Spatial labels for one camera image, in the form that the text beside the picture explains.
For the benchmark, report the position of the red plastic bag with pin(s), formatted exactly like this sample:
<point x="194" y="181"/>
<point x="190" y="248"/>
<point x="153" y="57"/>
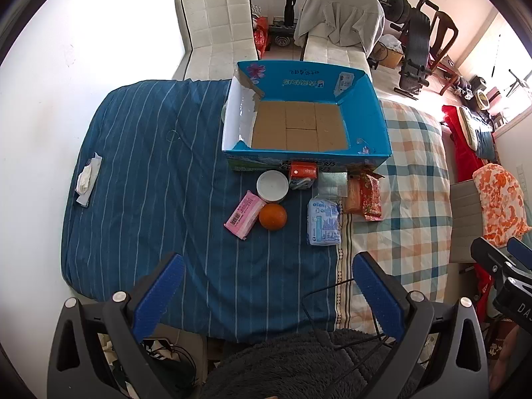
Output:
<point x="261" y="35"/>

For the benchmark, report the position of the orange fruit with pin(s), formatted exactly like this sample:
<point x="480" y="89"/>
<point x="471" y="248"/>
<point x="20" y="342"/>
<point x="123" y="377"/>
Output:
<point x="273" y="217"/>

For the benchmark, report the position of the orange and white milk carton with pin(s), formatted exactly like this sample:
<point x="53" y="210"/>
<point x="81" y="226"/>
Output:
<point x="303" y="171"/>

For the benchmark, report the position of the brown wooden chair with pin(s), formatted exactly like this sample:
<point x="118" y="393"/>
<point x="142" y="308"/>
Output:
<point x="447" y="29"/>

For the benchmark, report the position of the black weight bench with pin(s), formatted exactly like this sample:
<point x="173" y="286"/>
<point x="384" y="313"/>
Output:
<point x="417" y="41"/>

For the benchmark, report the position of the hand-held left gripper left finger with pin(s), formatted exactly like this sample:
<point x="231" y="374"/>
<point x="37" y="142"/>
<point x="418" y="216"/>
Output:
<point x="160" y="295"/>

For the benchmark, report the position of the orange snack packet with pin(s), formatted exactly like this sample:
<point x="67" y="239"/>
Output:
<point x="351" y="195"/>

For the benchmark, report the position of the clear plastic box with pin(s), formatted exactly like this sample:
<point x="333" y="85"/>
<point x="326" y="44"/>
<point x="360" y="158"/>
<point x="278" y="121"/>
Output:
<point x="332" y="183"/>

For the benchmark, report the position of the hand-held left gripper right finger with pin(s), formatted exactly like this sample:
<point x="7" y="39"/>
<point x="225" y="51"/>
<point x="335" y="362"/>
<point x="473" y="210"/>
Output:
<point x="378" y="295"/>

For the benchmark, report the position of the pink tissue pack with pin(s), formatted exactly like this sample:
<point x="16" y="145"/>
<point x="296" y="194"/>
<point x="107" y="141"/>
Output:
<point x="245" y="215"/>

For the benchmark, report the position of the red snack packet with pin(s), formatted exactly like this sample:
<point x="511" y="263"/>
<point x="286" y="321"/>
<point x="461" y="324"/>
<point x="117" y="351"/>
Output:
<point x="370" y="195"/>

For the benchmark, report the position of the crumpled white tissue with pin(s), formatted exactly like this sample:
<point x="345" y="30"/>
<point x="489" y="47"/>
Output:
<point x="88" y="176"/>

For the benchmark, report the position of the black tripod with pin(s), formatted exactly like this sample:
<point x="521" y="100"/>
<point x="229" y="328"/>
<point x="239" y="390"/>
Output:
<point x="519" y="81"/>

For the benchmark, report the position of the black weight plates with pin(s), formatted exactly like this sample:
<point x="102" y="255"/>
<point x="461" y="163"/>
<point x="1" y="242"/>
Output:
<point x="282" y="37"/>

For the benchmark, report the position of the white padded chair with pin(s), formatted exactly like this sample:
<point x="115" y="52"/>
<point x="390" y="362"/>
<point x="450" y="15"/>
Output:
<point x="216" y="29"/>
<point x="332" y="54"/>

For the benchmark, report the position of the red cloth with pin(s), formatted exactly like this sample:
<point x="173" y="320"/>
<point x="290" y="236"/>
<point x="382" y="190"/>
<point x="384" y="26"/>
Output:
<point x="461" y="149"/>

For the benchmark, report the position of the orange floral blanket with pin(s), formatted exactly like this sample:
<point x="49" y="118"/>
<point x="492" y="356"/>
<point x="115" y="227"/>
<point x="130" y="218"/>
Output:
<point x="503" y="199"/>

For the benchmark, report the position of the grey hoodie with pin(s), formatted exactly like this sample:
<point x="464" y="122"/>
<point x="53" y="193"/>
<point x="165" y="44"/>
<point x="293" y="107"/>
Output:
<point x="332" y="8"/>

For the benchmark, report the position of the small cardboard box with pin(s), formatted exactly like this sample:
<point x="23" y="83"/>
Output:
<point x="388" y="55"/>

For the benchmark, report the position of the plaid blanket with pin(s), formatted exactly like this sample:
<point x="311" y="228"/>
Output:
<point x="407" y="199"/>

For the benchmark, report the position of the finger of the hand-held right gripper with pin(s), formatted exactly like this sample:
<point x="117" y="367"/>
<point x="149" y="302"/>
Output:
<point x="490" y="257"/>
<point x="521" y="247"/>

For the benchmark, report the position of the blue tissue pack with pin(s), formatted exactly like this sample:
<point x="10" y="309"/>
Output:
<point x="324" y="220"/>

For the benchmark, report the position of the white round jar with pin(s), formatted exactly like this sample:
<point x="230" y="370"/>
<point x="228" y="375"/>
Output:
<point x="272" y="185"/>

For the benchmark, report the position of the grey fleece clothing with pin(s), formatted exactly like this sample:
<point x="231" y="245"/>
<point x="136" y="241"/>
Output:
<point x="291" y="365"/>

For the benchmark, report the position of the blue cardboard box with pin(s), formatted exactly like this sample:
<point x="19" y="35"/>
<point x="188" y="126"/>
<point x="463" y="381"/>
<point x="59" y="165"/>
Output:
<point x="361" y="104"/>

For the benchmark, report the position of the grey striped pillow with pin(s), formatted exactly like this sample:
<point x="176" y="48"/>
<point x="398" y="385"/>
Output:
<point x="478" y="133"/>

